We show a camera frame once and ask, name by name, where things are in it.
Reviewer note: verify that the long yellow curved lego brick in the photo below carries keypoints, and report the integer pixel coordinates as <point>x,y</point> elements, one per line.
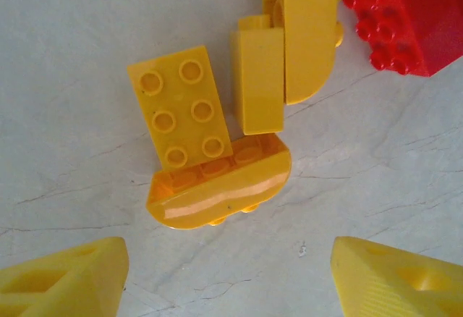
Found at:
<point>307,34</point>

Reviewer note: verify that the yellow six-stud lego plate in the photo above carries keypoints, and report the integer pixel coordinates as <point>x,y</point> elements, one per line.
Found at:
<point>181,100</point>

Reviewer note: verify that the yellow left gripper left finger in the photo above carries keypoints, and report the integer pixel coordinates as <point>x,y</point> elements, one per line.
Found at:
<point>90,281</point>

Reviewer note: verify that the yellow rectangular lego brick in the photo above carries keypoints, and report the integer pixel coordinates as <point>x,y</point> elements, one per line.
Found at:
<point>262,85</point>

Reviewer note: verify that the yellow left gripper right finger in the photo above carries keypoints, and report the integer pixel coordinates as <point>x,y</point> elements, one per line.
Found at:
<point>376,288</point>

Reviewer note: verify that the red lego brick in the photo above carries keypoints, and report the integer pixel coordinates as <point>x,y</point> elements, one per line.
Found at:
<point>416,16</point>

